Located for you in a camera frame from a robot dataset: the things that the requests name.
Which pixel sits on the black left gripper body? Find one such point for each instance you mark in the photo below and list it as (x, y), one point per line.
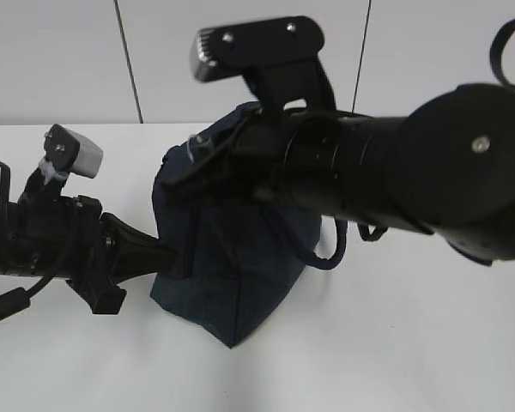
(92, 273)

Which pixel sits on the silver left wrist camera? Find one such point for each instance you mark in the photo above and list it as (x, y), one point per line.
(72, 152)

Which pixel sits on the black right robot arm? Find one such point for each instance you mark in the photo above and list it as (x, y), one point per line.
(448, 168)

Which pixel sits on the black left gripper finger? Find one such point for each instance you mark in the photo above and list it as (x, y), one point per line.
(131, 253)

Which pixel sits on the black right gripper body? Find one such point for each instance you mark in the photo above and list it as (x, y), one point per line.
(236, 160)

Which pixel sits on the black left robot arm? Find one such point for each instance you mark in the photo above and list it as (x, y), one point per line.
(36, 242)

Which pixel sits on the dark navy fabric lunch bag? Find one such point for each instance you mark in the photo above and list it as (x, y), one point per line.
(234, 266)

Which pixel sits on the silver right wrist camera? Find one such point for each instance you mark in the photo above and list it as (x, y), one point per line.
(277, 57)

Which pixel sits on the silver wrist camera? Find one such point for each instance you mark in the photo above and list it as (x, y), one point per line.
(72, 152)
(277, 57)

